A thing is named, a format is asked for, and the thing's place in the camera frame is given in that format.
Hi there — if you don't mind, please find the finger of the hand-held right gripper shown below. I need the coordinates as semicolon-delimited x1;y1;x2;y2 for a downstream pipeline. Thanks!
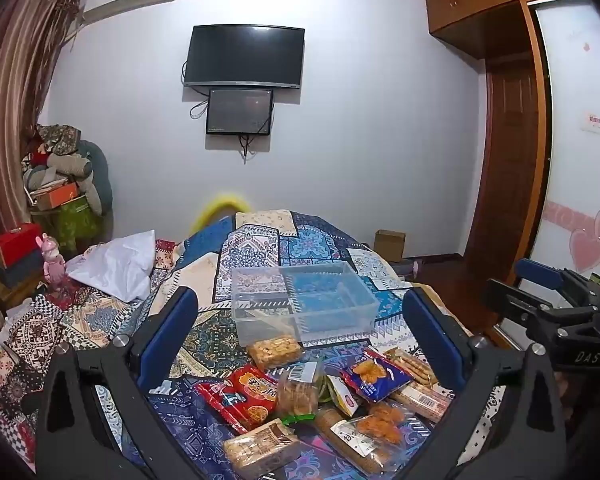
512;257;600;302
482;277;598;333

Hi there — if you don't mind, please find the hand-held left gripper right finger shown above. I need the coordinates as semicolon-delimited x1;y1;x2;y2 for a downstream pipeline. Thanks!
402;289;568;480

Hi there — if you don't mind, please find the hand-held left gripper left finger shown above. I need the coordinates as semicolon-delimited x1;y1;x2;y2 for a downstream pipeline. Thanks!
35;286;200;480

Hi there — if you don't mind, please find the thin biscuit stick packet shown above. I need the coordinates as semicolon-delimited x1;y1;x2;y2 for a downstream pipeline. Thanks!
382;347;438;386

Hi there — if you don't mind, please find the pink wafer biscuit packet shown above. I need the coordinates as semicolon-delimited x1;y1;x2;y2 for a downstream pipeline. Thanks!
390;380;453;423

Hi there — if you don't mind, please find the blue chip packet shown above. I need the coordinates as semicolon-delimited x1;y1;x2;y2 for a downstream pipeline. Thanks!
337;350;413;403

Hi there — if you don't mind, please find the red snack packet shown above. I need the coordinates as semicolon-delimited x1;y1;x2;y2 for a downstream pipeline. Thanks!
195;365;281;436

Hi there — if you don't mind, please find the yellow brittle snack packet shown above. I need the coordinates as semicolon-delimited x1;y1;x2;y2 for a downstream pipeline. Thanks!
246;334;305;372

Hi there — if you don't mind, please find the white green snack packet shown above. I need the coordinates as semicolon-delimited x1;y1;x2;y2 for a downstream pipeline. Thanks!
325;372;361;418

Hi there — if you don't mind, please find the clear plastic storage container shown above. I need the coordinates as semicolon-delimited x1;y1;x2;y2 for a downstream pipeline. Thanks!
230;261;381;347

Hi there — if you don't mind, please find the long brown cracker packet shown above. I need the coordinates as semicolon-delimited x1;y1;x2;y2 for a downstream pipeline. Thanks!
312;405;396;476

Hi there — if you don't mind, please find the clear round cracker packet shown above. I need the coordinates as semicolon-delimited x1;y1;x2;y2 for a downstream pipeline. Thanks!
275;357;326;418

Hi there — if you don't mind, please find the brown biscuit block packet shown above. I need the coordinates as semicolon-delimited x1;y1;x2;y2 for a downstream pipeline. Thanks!
222;417;302;480

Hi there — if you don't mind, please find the small pink slipper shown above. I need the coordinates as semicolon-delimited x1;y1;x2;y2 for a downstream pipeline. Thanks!
399;257;427;279

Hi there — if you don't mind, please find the white pillow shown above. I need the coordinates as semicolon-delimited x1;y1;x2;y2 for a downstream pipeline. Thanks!
67;230;156;303

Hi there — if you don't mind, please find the white heart-print wardrobe door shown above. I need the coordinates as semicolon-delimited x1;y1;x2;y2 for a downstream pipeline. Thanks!
530;0;600;351

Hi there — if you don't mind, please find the cardboard box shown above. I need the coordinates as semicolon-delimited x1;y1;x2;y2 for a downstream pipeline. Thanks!
374;230;407;263

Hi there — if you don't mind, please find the patterned patchwork blanket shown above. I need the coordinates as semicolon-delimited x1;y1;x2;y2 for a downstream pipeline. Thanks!
0;207;521;480

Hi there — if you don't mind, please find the wooden door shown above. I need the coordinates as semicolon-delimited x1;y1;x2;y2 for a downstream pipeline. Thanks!
467;57;551;261

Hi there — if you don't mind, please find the pink doll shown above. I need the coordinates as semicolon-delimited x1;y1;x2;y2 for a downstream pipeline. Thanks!
40;234;70;293

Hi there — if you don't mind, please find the green box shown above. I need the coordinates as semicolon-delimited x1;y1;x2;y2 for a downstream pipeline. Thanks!
30;195;106;252

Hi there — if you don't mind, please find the grey box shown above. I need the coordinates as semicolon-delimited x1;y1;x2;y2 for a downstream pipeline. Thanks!
0;250;46;288

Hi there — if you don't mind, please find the blue-grey cushion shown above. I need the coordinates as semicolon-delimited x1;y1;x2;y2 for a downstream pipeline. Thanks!
77;140;114;217

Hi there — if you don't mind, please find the orange box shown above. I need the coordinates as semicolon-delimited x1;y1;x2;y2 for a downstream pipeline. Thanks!
32;182;81;211

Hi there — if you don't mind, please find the red box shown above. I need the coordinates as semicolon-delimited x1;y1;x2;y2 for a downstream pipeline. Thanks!
0;222;46;268

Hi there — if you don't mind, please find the pile of clothes and boxes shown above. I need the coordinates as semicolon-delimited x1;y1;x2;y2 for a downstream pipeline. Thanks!
22;152;103;216

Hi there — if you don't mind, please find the camouflage cloth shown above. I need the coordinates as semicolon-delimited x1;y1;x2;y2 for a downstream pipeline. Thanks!
35;124;82;157

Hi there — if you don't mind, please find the small black monitor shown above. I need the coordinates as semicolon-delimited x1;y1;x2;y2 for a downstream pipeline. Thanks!
205;88;275;136

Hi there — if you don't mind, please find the wooden overhead cabinet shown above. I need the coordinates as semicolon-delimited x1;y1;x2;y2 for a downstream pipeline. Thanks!
425;0;586;56

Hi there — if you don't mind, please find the striped brown curtain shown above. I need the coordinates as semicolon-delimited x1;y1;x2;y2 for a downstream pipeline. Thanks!
0;0;86;321

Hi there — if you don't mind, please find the yellow ring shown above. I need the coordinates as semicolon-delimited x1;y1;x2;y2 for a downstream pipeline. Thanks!
190;191;253;235

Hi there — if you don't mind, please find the black wall television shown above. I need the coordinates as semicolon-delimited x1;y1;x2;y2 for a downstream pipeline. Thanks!
182;24;306;89

